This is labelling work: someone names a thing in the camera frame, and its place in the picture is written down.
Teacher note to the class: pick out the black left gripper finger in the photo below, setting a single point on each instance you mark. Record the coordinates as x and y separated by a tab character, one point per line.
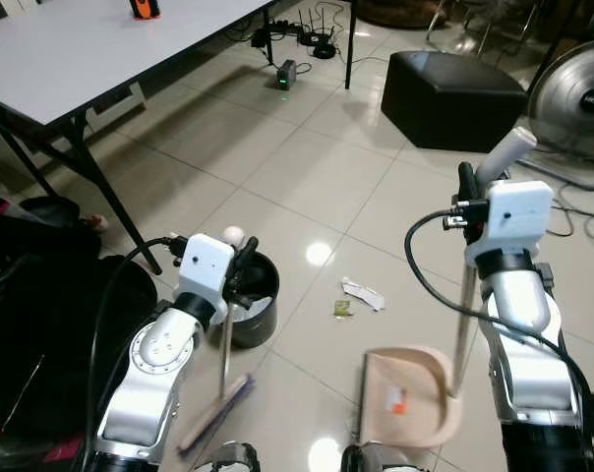
250	254
468	183

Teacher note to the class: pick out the broom with white knob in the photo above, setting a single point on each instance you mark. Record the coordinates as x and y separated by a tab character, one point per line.
218	413

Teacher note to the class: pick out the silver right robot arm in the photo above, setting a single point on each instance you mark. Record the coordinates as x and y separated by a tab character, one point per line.
518	305

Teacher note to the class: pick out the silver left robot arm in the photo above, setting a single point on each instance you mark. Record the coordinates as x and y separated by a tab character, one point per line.
145	383

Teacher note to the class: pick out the silver floor fan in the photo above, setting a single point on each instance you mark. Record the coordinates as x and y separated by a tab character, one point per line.
577	98

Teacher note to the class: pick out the black round trash bin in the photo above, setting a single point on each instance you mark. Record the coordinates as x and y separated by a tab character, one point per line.
258	329

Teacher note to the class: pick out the black leather ottoman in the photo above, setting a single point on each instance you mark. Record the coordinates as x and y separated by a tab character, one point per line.
449	98

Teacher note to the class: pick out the small green wrapper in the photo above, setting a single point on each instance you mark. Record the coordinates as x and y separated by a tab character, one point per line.
342	309

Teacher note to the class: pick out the white crumpled paper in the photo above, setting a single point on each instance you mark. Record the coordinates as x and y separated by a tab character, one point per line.
363	293

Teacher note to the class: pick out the small white pink object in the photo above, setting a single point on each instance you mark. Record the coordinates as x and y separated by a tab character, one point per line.
97	223

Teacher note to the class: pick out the small box with green light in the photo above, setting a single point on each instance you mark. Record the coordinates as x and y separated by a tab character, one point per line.
286	75

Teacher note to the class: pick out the dark brown round basket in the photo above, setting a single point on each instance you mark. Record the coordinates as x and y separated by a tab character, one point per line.
400	12

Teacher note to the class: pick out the large black bag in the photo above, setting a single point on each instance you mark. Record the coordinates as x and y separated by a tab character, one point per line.
41	324

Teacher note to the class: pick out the black router with antennas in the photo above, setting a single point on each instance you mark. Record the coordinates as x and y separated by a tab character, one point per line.
322	44

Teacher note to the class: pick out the black power adapter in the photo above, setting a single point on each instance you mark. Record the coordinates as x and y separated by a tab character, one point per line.
263	37

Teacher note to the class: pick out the grey folding table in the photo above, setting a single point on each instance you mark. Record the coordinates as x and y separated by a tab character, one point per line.
81	49

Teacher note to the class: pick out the orange black device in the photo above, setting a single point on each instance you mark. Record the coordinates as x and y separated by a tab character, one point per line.
146	8

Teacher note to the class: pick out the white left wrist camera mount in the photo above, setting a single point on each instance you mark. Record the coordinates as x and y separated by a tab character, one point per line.
204	261

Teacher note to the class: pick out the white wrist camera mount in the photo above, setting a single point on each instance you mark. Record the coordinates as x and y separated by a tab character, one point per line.
518	211
204	261

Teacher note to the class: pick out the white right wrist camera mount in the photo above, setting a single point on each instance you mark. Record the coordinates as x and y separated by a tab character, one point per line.
518	211

